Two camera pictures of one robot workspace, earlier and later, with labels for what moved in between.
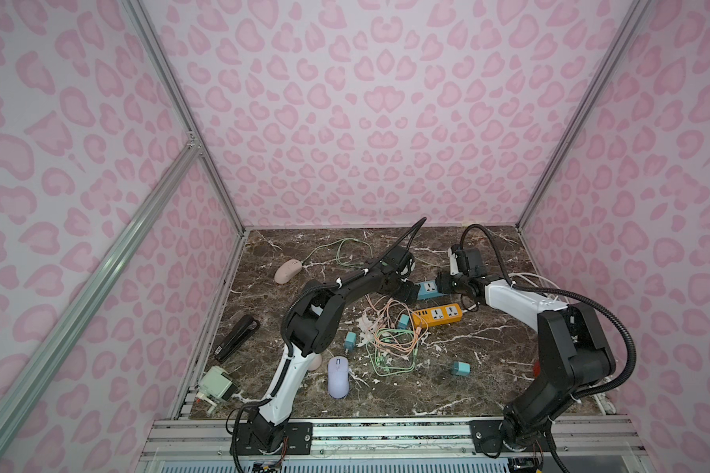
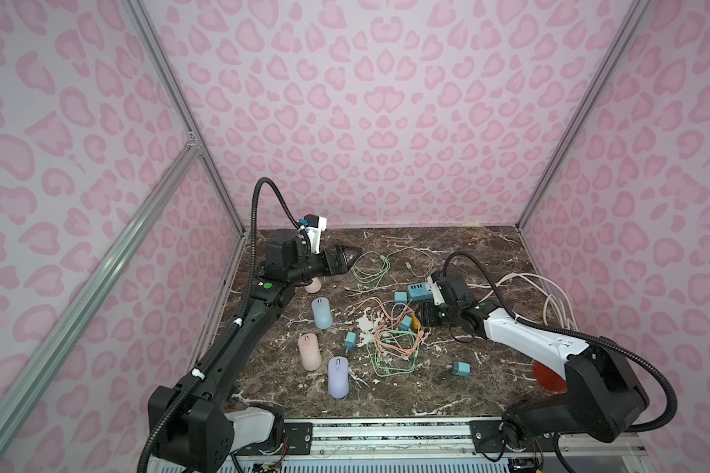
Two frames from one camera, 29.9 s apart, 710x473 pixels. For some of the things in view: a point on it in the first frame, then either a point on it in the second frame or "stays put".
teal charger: x=350 y=341 stays put
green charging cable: x=393 y=351 stays put
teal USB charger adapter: x=461 y=369 stays put
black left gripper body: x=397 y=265 to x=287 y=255
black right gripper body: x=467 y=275 to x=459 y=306
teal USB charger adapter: x=404 y=319 stays put
